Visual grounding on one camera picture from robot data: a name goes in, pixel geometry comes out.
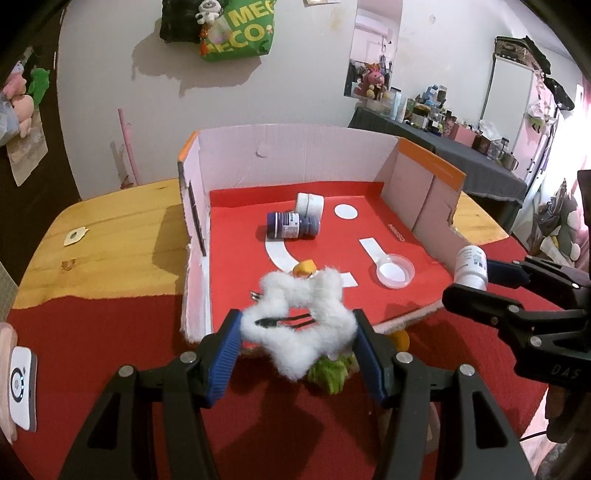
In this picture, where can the side table with dark cloth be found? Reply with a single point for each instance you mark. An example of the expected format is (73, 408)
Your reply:
(461, 170)

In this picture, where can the blue ink bottle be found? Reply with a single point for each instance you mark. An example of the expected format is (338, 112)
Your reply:
(295, 225)

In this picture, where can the white remote control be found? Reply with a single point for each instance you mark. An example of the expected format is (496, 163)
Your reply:
(23, 387)

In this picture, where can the small yellow toy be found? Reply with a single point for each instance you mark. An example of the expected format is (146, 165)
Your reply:
(304, 269)

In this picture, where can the grey plastic bag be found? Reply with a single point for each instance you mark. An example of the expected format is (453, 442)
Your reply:
(7, 124)

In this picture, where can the patterned dark bag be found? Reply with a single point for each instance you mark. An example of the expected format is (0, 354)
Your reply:
(521, 50)

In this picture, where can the black bag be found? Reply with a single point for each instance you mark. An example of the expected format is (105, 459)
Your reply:
(178, 23)

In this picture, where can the grey plush toy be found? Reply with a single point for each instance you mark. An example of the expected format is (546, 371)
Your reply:
(563, 226)

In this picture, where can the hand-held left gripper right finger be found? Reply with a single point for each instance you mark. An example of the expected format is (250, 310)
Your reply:
(369, 360)

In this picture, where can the green shopping bag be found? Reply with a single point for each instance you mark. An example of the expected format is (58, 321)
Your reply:
(240, 37)

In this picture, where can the peach plush toy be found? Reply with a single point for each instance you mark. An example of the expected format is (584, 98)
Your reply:
(25, 115)

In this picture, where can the red knitted blanket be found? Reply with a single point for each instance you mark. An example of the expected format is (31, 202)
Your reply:
(115, 332)

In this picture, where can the pink plush toy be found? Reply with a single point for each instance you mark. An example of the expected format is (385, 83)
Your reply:
(16, 85)

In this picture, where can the wall mirror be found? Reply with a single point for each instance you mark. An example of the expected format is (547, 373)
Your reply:
(374, 41)

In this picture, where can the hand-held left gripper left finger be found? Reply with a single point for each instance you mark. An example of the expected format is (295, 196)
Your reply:
(226, 355)

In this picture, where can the pink pouch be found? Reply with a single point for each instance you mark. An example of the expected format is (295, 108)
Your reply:
(3, 369)

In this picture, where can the orange cardboard box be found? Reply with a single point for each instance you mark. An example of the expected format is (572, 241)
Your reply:
(332, 249)

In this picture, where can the clutter of bottles and jars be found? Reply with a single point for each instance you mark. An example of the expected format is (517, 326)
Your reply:
(438, 117)

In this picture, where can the black hanging clothes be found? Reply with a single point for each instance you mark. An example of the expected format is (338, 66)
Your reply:
(558, 92)

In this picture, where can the pink rabbit plush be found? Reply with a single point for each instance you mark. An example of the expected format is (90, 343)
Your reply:
(373, 81)

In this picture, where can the white refrigerator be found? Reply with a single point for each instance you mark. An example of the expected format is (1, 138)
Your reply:
(508, 106)

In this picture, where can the large white jar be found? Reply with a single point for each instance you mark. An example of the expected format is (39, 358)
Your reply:
(309, 202)

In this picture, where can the small white sticker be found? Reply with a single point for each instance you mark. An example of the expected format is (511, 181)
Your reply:
(75, 237)

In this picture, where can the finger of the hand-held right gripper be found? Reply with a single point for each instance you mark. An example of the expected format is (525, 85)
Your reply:
(508, 272)
(485, 304)

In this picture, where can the white labelled pill bottle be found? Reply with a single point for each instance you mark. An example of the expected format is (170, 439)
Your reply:
(471, 267)

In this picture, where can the clear round lid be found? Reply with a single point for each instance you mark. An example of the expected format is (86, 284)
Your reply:
(395, 272)

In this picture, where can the pink stick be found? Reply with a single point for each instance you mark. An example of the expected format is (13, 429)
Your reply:
(127, 143)

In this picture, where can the white fluffy hair clip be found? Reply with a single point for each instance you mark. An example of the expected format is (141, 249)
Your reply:
(286, 355)

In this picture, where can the green plush toy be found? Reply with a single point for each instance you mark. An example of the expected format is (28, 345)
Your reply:
(39, 87)

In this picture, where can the green fluffy hair accessory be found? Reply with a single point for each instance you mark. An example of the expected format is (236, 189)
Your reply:
(330, 377)

